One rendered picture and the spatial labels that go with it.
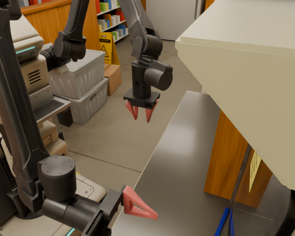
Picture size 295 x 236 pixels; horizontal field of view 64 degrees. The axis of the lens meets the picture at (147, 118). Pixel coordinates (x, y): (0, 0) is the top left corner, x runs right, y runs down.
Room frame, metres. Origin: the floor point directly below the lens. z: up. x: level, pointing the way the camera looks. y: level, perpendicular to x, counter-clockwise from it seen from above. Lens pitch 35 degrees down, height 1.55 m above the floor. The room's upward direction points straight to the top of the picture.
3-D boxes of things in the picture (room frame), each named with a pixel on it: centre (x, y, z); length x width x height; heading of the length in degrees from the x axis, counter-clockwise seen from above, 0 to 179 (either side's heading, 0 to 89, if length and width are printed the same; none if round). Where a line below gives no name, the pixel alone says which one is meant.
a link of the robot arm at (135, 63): (0.65, 0.01, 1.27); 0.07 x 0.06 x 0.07; 44
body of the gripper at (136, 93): (0.65, 0.02, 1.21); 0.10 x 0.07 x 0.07; 69
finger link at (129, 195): (0.27, 0.03, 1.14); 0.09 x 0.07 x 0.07; 68
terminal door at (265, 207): (0.25, -0.17, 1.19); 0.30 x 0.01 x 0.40; 158
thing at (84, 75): (2.41, 0.76, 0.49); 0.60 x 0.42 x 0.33; 158
